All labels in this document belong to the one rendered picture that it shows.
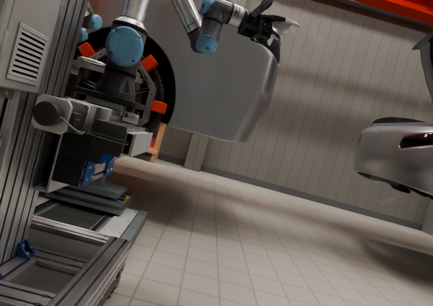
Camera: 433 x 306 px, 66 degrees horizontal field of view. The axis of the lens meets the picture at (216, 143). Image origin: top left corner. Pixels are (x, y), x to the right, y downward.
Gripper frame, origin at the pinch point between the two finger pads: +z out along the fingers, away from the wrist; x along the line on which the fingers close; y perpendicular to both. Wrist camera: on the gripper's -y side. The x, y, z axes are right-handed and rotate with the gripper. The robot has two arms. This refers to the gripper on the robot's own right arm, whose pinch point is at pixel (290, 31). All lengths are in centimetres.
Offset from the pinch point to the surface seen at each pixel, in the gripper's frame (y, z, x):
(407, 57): -245, 421, -389
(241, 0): -257, 91, -443
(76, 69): 19, -83, -93
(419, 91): -189, 459, -386
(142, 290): 118, -23, -47
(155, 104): 23, -34, -105
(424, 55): -132, 255, -188
